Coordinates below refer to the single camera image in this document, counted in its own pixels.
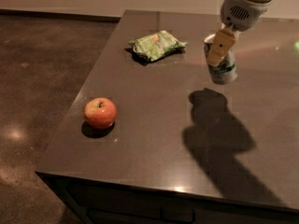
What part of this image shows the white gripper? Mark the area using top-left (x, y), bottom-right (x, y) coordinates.
top-left (207, 0), bottom-right (272, 67)

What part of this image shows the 7up soda can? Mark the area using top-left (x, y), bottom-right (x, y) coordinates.
top-left (204, 34), bottom-right (237, 85)

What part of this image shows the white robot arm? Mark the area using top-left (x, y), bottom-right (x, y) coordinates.
top-left (207, 0), bottom-right (273, 66)

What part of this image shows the green chip bag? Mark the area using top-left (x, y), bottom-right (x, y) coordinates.
top-left (128, 30), bottom-right (188, 63)

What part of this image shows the red apple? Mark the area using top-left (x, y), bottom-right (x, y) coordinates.
top-left (84, 97), bottom-right (117, 130)

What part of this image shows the dark counter cabinet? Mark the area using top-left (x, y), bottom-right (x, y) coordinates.
top-left (36, 171), bottom-right (299, 224)

